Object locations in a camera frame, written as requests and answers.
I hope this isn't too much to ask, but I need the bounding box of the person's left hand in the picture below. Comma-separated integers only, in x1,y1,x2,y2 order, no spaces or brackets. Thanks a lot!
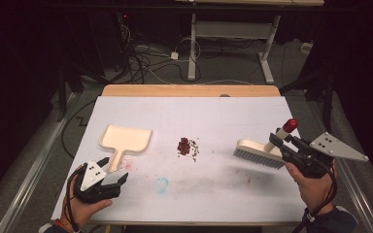
59,165,114,231

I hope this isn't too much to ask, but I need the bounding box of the white foam board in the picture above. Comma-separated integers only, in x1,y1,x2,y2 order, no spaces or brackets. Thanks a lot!
51,95,307,224

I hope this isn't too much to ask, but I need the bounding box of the pile of red and brown crumbs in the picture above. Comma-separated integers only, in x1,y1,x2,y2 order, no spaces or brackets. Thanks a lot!
176,136,201,163

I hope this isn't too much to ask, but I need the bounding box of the wooden table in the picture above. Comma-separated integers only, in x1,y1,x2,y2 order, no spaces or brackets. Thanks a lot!
101,83,282,98

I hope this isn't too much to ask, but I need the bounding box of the cream dustpan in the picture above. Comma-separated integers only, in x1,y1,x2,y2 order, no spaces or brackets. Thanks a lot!
99,124,153,174

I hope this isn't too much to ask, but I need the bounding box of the tangle of black floor cables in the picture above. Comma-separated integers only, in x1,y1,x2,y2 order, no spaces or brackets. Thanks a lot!
116,23,205,85

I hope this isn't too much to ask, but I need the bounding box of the person's right hand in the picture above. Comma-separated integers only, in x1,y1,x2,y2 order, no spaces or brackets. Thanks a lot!
285,160,337,216

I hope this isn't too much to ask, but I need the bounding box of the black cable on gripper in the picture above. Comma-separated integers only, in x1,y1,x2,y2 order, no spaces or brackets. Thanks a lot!
291,158,338,233
63,163,88,232

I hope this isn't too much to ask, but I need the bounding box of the black stand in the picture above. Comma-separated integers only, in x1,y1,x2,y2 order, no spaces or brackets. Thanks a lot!
55,57,85,123
279,69,335,133

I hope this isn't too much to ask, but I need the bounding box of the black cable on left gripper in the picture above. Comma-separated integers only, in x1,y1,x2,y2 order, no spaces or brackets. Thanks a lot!
63,163,88,232

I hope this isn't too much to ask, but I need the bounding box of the aluminium rail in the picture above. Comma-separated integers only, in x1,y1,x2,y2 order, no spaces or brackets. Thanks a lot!
0,91,79,233
335,157,373,233

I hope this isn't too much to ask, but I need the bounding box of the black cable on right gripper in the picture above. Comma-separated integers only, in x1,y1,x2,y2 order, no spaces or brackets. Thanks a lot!
291,158,338,233

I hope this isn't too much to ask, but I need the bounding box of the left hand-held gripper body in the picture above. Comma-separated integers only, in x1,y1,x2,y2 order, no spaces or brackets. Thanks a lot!
73,160,122,205

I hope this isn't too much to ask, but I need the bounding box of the white metal desk frame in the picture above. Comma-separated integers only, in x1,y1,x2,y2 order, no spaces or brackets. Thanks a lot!
174,0,325,85

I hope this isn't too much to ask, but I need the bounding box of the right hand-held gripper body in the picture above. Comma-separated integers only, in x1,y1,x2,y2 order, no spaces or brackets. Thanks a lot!
279,131,370,180

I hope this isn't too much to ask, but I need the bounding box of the cream brush with red-tipped handle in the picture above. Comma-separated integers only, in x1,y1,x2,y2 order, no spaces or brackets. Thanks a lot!
232,117,299,170

